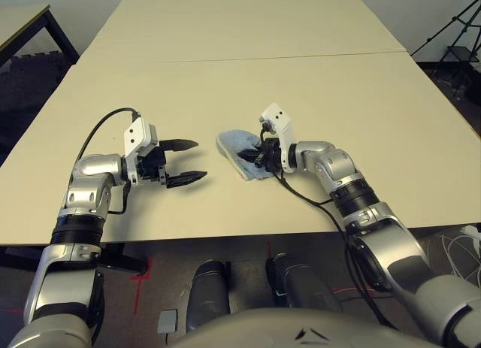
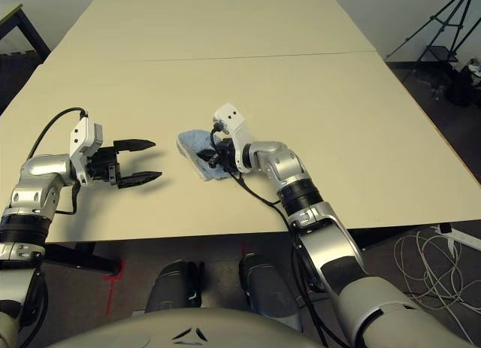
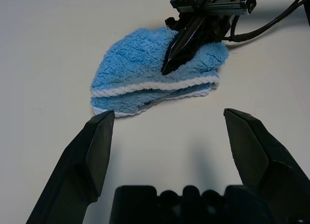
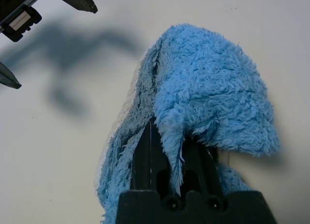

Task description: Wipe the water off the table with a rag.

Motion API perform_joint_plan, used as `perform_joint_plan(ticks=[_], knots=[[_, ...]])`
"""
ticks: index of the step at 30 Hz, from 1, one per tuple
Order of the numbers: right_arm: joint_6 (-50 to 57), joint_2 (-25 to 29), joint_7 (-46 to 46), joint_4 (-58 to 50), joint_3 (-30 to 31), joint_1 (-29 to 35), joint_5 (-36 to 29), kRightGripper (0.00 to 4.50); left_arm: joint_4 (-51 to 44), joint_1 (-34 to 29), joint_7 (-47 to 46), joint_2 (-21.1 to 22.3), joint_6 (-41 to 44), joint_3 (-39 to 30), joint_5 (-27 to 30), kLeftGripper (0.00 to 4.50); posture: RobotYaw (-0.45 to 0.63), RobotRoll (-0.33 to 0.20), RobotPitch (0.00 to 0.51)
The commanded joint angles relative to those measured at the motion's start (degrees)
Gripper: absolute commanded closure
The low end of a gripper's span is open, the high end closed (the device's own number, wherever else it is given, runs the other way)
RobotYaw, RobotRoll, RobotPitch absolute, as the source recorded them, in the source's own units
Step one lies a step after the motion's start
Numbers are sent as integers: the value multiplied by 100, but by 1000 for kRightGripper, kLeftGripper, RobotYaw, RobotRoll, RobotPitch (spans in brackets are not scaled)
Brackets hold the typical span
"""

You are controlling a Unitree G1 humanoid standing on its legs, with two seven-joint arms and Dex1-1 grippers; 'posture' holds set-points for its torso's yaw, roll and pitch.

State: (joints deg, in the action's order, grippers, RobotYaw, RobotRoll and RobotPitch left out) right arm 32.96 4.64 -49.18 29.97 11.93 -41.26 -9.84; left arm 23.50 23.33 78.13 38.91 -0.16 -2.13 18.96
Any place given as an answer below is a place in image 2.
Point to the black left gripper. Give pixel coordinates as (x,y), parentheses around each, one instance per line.
(103,165)

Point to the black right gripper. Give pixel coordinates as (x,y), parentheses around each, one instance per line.
(227,154)

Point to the blue terry cloth rag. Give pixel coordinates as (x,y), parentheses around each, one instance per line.
(191,141)

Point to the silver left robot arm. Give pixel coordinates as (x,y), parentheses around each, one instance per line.
(41,167)

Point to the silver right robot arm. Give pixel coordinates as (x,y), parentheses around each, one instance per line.
(285,164)

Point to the black table base leg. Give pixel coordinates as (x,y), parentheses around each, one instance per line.
(82,258)
(383,237)

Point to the dark grey left robot leg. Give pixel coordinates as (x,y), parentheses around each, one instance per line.
(173,288)

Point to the dark grey robot leg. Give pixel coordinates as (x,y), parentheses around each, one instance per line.
(173,288)
(267,288)

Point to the dark grey right robot leg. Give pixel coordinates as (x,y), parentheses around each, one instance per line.
(267,288)

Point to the black foam floor mat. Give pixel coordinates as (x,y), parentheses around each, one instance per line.
(15,73)

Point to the grey robot torso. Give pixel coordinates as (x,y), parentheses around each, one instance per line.
(150,329)

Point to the black folding stand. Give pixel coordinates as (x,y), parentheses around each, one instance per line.
(437,55)

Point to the black bag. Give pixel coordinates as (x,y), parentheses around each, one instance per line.
(460,86)

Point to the white power strip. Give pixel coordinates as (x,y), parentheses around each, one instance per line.
(464,237)

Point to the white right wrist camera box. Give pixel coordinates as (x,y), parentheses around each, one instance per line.
(235,118)

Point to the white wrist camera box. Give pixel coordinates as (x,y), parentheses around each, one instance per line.
(235,118)
(84,137)

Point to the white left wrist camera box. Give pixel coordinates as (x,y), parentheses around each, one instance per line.
(84,137)

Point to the beige side table black frame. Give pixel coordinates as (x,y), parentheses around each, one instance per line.
(7,13)

